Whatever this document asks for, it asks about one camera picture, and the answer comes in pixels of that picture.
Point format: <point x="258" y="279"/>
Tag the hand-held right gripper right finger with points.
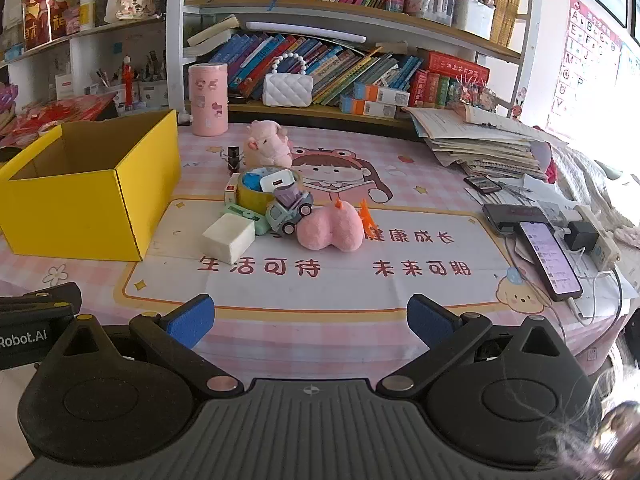
<point x="425" y="317"/>

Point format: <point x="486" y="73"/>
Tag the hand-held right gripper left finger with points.
<point x="192" y="317"/>

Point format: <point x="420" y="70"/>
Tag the white rectangular block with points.
<point x="227" y="237"/>

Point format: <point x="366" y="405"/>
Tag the small green box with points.
<point x="252" y="220"/>

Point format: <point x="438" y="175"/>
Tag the yellow cardboard box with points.
<point x="75" y="210"/>

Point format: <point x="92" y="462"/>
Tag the yellow tape roll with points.
<point x="246" y="199"/>

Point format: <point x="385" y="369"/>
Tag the pink fuzzy plush cushion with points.
<point x="327" y="230"/>

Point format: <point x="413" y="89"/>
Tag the small red white box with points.
<point x="231" y="191"/>

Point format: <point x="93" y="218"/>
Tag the grey purple toy truck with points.
<point x="287" y="210"/>

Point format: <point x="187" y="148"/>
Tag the blue plastic bag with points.
<point x="251" y="181"/>

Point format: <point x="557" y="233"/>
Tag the white charger plug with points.
<point x="277" y="181"/>

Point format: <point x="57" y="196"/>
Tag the pink plush pig toy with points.
<point x="267" y="142"/>

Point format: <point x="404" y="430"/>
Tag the pink printed table mat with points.
<point x="310" y="280"/>

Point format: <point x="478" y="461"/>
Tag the smartphone with lit screen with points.
<point x="550" y="260"/>

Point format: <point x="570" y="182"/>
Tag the black charger plug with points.
<point x="582" y="234"/>

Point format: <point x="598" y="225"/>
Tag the grey fluffy fur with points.
<point x="575" y="425"/>

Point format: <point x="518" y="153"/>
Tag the stack of papers and notebooks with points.
<point x="480" y="140"/>

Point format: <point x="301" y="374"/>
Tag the white power strip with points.
<point x="602" y="242"/>

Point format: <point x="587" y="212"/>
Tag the red paper decorations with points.
<point x="60" y="115"/>

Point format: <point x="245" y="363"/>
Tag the pink cartoon cylinder container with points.
<point x="208" y="102"/>

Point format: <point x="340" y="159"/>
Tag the blue orange white box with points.
<point x="365" y="108"/>
<point x="382" y="94"/>

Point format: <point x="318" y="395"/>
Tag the grey cloth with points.
<point x="595" y="175"/>

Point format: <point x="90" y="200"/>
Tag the white desk pen holders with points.
<point x="152" y="87"/>

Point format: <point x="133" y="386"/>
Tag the white box red label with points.
<point x="65" y="87"/>

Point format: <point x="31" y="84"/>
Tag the row of red thick books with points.
<point x="440" y="77"/>

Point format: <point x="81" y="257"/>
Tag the red figure pen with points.
<point x="128" y="82"/>

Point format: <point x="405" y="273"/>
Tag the white quilted handbag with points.
<point x="287" y="90"/>

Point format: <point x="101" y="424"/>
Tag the row of colourful slanted books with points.
<point x="340" y="72"/>

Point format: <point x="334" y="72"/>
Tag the white side shelf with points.
<point x="80" y="55"/>

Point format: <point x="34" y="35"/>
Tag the stack of flat lying books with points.
<point x="210" y="35"/>

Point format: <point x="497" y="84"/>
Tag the white wooden bookshelf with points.
<point x="175" y="35"/>

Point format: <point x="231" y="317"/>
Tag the white pen holder box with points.
<point x="472" y="17"/>

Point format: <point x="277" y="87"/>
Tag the white rolled paper tube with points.
<point x="305" y="32"/>

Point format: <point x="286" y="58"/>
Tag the red gift bag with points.
<point x="45" y="15"/>

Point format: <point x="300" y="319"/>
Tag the white jar yellow label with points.
<point x="87" y="12"/>

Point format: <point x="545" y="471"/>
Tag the row of yellow books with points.
<point x="506" y="7"/>

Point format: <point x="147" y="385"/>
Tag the alphabet wall poster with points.
<point x="585" y="65"/>

